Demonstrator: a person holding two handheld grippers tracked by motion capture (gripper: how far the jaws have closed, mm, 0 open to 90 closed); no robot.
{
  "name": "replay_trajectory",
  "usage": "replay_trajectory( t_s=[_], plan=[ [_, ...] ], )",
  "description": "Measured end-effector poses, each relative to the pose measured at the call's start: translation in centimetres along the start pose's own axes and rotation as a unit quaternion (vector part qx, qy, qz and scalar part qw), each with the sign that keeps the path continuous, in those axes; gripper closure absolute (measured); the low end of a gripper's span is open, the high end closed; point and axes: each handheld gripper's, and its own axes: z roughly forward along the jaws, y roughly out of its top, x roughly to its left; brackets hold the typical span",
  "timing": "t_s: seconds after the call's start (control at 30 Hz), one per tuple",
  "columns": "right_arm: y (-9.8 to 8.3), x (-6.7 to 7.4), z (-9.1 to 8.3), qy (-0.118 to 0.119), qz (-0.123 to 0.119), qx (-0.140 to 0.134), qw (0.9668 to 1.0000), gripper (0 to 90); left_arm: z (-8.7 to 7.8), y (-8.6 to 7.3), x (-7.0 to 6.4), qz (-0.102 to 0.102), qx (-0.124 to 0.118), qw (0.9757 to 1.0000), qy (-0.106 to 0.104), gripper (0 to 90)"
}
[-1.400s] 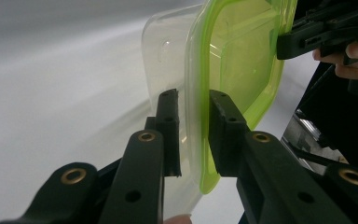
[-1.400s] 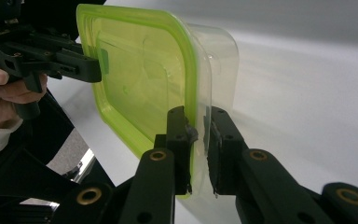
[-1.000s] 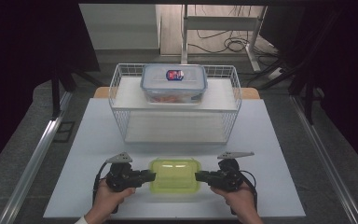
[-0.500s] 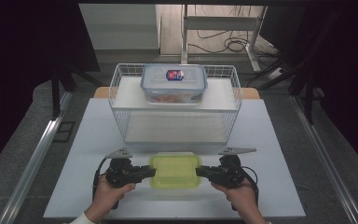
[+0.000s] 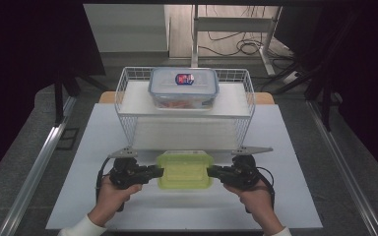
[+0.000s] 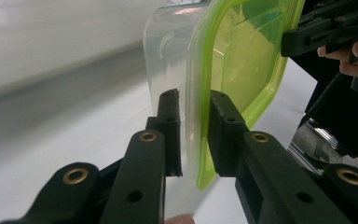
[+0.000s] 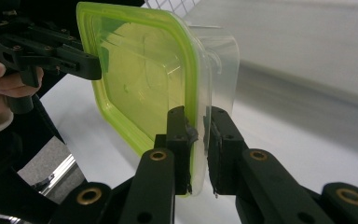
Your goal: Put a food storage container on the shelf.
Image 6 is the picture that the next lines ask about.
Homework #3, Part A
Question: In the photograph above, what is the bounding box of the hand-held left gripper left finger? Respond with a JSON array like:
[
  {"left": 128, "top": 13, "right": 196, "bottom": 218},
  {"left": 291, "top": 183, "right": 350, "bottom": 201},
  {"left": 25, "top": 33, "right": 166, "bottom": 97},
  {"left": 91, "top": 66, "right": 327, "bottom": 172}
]
[{"left": 99, "top": 88, "right": 183, "bottom": 224}]

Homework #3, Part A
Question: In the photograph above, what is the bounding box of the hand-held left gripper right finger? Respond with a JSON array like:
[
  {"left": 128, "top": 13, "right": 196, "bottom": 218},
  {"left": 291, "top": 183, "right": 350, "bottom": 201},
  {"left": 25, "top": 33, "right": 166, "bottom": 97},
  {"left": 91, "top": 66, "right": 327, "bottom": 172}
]
[{"left": 207, "top": 90, "right": 352, "bottom": 224}]

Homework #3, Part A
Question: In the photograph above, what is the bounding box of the green lidded plastic container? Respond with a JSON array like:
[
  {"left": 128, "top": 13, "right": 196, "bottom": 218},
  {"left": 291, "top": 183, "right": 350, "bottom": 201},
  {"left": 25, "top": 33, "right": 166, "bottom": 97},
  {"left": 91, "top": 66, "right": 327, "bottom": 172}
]
[{"left": 143, "top": 0, "right": 306, "bottom": 219}]

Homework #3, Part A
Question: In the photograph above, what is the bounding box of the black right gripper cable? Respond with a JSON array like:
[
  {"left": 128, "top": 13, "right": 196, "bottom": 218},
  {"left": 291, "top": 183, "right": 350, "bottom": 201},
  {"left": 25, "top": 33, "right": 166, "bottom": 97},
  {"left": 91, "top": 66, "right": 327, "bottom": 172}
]
[{"left": 301, "top": 74, "right": 347, "bottom": 120}]

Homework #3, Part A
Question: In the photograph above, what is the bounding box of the aluminium rail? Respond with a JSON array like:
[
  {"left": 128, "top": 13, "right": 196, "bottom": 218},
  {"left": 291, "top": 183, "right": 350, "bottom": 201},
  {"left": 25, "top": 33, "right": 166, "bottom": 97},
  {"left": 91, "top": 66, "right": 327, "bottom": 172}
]
[{"left": 288, "top": 119, "right": 358, "bottom": 175}]

